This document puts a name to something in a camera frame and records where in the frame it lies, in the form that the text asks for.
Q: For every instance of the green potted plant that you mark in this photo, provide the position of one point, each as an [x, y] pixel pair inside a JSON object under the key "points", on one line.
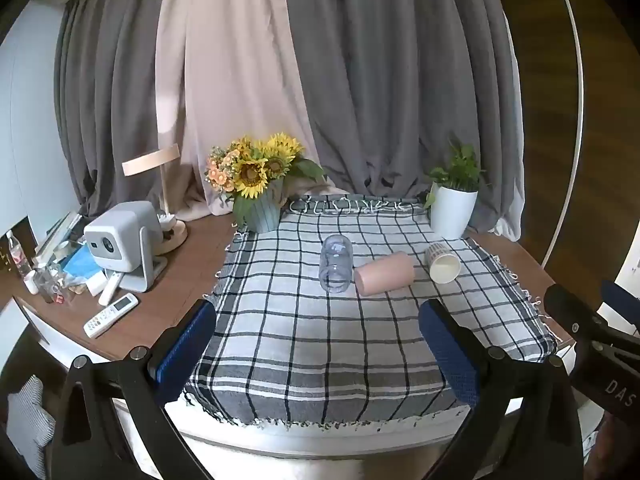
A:
{"points": [[457, 167]]}

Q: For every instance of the grey checked tablecloth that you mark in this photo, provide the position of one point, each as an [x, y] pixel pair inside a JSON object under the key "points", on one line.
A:
{"points": [[320, 340]]}

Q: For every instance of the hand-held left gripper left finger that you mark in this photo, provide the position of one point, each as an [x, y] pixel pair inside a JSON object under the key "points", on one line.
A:
{"points": [[187, 350]]}

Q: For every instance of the white plant pot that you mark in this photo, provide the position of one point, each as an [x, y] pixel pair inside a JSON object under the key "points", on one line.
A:
{"points": [[451, 212]]}

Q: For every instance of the grey curtain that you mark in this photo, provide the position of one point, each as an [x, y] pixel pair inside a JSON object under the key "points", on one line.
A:
{"points": [[110, 85], [400, 70]]}

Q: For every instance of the plastic water bottle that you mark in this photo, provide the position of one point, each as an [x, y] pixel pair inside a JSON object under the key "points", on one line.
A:
{"points": [[16, 255]]}

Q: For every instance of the stack of books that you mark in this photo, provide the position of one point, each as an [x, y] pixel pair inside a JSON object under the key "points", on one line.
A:
{"points": [[57, 235]]}

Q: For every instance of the blue tissue pack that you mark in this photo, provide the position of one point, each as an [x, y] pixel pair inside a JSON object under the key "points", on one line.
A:
{"points": [[80, 265]]}

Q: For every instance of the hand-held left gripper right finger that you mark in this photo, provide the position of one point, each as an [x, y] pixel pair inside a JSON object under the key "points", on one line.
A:
{"points": [[447, 355]]}

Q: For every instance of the small glass bottle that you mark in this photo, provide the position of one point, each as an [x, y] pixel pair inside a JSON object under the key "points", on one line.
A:
{"points": [[50, 285]]}

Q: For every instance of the small white box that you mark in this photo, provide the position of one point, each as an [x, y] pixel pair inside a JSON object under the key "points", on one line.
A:
{"points": [[96, 284]]}

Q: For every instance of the teal ribbed vase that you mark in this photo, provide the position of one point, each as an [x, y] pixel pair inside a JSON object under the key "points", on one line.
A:
{"points": [[265, 212]]}

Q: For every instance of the pink cup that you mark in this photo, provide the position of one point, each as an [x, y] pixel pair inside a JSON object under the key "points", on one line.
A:
{"points": [[385, 274]]}

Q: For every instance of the beige curtain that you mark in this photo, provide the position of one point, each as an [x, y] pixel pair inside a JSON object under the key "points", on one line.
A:
{"points": [[235, 70]]}

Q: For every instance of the large white remote control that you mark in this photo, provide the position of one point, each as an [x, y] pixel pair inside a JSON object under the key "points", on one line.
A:
{"points": [[111, 315]]}

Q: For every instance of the sunflower bouquet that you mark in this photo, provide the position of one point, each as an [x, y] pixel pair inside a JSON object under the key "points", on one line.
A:
{"points": [[255, 167]]}

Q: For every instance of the white curved frame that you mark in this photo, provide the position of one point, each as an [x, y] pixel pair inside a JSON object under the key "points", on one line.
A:
{"points": [[580, 85]]}

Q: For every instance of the white paper cup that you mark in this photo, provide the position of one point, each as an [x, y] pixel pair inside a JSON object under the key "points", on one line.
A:
{"points": [[442, 266]]}

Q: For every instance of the grey white projector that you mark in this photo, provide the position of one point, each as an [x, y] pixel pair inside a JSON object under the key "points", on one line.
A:
{"points": [[117, 235]]}

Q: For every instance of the small white remote control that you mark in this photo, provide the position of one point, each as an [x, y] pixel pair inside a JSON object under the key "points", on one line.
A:
{"points": [[109, 289]]}

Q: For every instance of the wooden desk lamp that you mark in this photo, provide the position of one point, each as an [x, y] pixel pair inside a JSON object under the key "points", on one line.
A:
{"points": [[162, 195]]}

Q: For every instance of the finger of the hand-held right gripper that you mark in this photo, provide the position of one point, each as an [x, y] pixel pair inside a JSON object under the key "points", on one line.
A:
{"points": [[622, 302], [570, 310]]}

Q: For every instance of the small white bottle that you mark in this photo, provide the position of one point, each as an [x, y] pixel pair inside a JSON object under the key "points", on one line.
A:
{"points": [[31, 282]]}

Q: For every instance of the clear glass jar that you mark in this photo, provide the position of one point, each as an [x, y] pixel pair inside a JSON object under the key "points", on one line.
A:
{"points": [[335, 265]]}

